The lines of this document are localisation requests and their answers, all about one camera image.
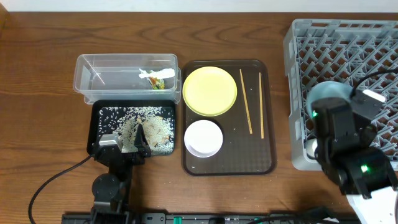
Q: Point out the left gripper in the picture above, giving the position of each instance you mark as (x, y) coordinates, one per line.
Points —
(123, 154)

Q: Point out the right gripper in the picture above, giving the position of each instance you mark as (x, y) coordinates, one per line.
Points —
(370, 134)

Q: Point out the rice and food scraps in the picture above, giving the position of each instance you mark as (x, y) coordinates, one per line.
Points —
(158, 124)

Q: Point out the white cup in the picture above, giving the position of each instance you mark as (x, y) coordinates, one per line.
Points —
(310, 147)

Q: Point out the light blue bowl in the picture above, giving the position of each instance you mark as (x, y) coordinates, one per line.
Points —
(329, 89)

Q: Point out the white bowl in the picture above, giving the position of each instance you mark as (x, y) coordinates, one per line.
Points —
(203, 138)

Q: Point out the green snack wrapper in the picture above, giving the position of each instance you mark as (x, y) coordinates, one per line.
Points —
(156, 83)

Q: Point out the white plastic wrap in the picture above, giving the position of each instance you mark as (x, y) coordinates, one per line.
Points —
(161, 74)

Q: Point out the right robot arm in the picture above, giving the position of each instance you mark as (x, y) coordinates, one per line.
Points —
(362, 172)

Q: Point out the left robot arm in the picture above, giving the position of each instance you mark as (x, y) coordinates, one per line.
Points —
(111, 190)

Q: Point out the grey dishwasher rack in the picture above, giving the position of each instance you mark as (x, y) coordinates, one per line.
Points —
(319, 50)

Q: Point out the black plastic tray bin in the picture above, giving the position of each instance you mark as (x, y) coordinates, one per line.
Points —
(93, 132)

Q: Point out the clear plastic bin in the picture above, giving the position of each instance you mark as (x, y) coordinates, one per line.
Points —
(116, 77)

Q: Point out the right wooden chopstick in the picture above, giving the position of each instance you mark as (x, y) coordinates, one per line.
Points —
(261, 106)

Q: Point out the wooden chopstick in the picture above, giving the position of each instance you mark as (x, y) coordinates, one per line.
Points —
(261, 106)
(245, 101)

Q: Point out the yellow plate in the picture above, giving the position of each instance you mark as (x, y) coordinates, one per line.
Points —
(209, 91)

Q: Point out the dark brown serving tray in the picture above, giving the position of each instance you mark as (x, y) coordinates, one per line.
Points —
(242, 153)

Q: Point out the left wooden chopstick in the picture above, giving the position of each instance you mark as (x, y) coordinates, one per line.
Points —
(245, 101)

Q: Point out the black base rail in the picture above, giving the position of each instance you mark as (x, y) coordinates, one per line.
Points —
(161, 218)

